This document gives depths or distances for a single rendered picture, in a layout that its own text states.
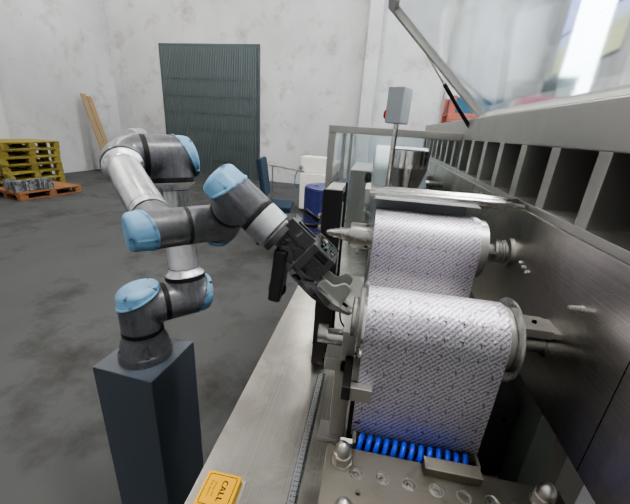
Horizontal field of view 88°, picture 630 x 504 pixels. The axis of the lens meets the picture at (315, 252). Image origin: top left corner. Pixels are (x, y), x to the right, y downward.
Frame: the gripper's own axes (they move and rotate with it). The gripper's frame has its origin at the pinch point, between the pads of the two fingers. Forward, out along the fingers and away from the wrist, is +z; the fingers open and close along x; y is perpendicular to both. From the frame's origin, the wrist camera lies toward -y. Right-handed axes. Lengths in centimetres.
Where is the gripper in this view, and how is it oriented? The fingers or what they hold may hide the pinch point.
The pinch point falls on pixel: (343, 309)
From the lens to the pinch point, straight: 66.7
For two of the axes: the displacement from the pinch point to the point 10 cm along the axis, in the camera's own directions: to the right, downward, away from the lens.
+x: 1.8, -3.3, 9.3
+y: 6.7, -6.4, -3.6
